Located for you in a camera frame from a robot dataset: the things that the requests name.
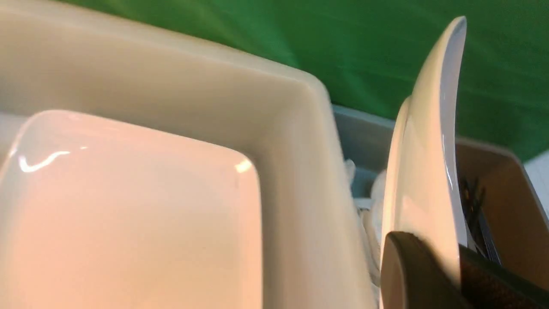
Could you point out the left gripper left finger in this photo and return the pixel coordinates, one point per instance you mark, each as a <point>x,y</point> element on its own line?
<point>411,278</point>

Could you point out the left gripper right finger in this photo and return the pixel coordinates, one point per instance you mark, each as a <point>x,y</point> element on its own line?
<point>486,285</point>

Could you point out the white small dish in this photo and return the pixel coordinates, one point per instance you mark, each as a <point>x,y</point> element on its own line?
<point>422,188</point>

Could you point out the pile of white spoons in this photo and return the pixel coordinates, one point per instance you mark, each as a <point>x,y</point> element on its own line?
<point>371,214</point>

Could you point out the brown plastic bin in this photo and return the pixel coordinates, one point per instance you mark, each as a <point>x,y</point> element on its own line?
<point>513,212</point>

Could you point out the pile of black chopsticks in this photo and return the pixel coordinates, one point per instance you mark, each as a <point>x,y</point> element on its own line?
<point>479,235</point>

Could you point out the blue plastic bin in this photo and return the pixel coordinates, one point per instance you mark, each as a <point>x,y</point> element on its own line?
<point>365,139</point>

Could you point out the green backdrop cloth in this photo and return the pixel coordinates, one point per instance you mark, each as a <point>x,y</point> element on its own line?
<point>369,52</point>

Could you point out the stack of white square plates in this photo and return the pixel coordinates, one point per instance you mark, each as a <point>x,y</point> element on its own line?
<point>102,214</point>

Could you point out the large white plastic tub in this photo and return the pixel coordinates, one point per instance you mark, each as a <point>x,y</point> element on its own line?
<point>60,56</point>

